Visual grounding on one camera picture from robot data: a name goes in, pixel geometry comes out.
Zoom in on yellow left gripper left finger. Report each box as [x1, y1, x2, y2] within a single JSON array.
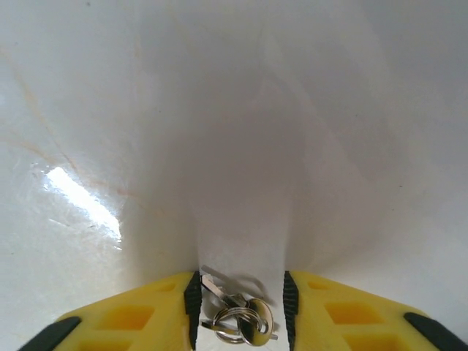
[[14, 270, 203, 351]]

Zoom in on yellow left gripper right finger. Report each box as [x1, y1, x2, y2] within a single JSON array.
[[283, 270, 468, 351]]

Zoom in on silver keys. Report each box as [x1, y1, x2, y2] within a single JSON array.
[[200, 265, 281, 347]]

